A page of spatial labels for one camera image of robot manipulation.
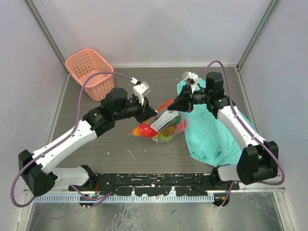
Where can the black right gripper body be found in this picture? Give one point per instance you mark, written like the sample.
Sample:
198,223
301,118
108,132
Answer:
200,96

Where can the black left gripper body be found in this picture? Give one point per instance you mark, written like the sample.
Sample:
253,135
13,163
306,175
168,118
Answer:
134,108

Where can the clear zip top bag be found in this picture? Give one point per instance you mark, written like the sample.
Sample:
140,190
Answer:
164,119

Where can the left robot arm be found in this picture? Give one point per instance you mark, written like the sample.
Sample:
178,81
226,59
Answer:
39,169

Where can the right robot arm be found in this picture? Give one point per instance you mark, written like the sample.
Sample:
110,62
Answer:
258,160

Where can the red yellow fake mango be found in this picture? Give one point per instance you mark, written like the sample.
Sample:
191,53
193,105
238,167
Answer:
144,130

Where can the red yellow fake apple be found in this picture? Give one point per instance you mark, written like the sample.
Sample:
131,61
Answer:
182,125

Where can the brown fake kiwi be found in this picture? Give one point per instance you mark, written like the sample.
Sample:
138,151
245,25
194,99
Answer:
169,131

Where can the green fake apple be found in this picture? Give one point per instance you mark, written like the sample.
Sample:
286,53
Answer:
164,138

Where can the teal t-shirt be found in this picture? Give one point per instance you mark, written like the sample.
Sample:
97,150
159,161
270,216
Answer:
209,141

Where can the pink plastic basket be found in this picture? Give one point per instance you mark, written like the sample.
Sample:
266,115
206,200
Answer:
85,63

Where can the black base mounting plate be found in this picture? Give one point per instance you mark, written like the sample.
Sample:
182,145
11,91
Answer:
124,184

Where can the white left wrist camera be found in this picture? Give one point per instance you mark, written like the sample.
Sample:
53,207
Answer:
141,90

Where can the white slotted cable duct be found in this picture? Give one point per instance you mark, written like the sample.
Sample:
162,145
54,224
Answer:
171,198

